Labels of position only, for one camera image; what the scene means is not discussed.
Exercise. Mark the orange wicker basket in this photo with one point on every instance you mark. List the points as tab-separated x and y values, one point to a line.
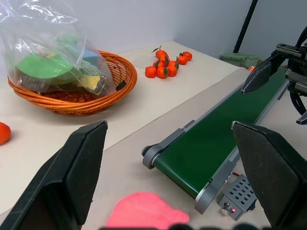
79	101

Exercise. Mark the green conveyor belt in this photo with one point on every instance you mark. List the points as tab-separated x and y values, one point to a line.
204	143

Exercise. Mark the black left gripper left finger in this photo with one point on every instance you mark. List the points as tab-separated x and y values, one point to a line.
62	182

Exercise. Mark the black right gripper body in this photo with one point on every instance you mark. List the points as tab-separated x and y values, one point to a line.
297	69

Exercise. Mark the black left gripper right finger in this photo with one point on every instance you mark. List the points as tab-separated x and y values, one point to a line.
275	172

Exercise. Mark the grey perforated control box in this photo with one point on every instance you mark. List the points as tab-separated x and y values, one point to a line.
239	194

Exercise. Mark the orange toy mandarin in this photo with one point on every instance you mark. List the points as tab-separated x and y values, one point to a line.
166	58
162	72
4	133
160	53
158	64
171	71
172	63
181	60
188	55
150	72
251	69

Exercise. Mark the clear plastic bag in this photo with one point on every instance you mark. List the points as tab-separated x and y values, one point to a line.
48	36

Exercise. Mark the pink cloth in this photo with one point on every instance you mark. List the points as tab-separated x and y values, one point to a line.
144	210

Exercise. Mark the black pole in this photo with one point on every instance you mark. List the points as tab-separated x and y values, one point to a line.
244	26

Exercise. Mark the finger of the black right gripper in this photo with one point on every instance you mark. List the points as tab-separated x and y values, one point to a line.
260	74
303	119

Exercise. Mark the pale green plastic box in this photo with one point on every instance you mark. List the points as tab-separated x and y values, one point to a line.
237	59

